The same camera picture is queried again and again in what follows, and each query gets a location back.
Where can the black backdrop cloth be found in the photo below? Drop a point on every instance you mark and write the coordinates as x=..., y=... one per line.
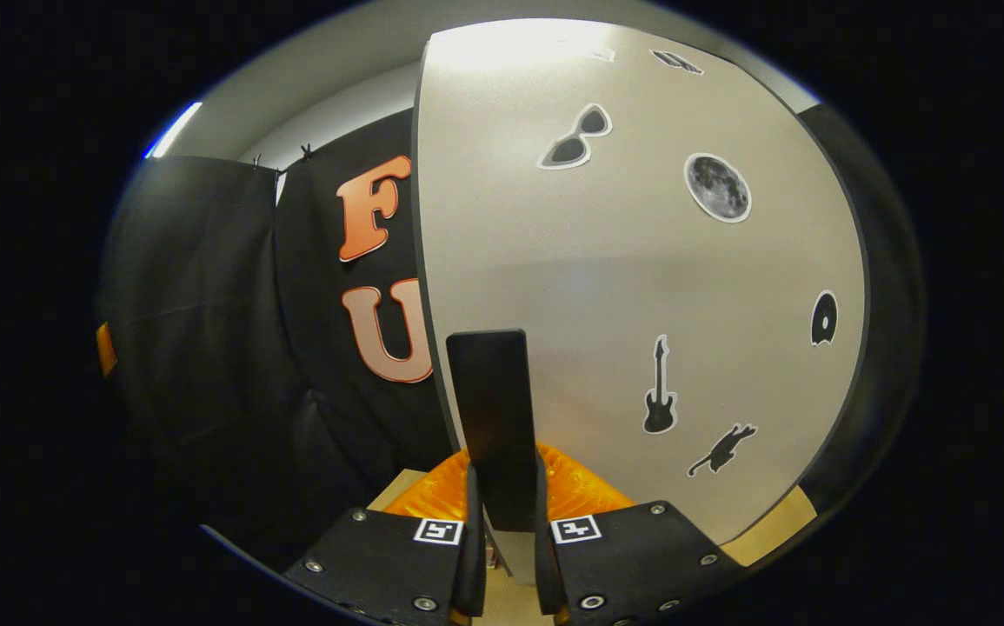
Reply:
x=206, y=304

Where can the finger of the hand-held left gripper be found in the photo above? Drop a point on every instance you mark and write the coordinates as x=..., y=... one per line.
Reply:
x=107, y=349

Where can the beige cabinet door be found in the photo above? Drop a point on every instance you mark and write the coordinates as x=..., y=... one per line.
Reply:
x=623, y=287

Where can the narrow ceiling light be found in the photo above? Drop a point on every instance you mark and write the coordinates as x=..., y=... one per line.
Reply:
x=173, y=130

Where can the row of black cloth clips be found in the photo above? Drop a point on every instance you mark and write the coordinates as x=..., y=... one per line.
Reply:
x=306, y=153

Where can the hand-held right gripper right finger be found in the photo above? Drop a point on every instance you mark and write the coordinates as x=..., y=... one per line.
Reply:
x=547, y=569

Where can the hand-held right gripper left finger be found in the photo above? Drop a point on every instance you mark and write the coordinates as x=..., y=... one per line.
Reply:
x=475, y=569

